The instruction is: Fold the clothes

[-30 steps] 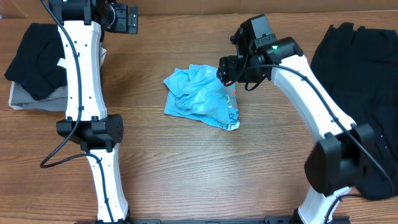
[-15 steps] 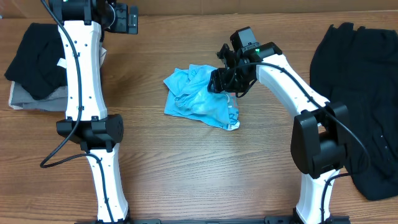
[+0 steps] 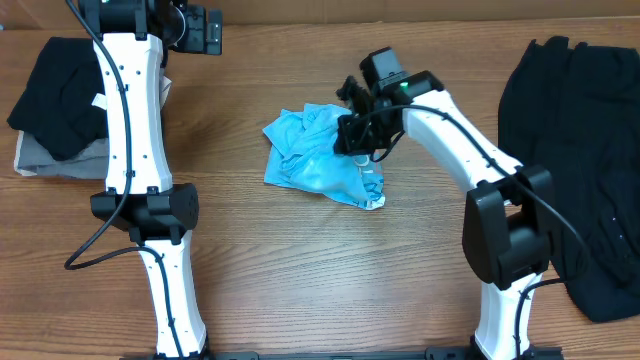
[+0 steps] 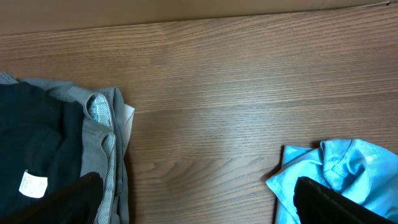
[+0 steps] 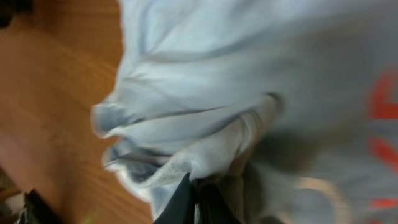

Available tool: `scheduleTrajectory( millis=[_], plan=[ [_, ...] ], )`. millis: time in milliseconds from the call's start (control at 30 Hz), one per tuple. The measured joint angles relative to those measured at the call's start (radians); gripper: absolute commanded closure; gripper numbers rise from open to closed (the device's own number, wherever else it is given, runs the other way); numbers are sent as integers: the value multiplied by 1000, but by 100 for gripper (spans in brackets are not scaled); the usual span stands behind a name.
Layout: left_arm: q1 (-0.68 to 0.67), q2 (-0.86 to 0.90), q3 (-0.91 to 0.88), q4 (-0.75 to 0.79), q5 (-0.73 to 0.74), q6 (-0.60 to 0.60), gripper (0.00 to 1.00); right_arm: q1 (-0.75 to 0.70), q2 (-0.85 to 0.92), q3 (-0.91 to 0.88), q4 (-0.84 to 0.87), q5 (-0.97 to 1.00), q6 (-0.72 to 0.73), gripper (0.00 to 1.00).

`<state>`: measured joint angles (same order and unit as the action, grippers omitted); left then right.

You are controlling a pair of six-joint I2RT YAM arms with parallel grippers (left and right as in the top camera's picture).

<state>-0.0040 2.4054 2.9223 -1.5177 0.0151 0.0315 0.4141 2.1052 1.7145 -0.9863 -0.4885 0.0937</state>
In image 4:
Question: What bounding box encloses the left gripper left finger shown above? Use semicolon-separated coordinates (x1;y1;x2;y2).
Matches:
1;172;103;224

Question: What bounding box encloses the folded beige garment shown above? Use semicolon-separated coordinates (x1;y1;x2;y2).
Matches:
124;104;135;146

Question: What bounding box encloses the folded black garment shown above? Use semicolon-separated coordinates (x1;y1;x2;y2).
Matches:
1;83;83;217

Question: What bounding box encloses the folded grey garment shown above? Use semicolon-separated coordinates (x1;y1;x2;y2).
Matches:
1;73;129;223

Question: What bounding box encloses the light blue t-shirt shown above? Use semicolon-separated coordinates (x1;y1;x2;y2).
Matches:
266;139;397;223

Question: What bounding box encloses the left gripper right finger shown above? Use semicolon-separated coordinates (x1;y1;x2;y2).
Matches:
294;177;394;224

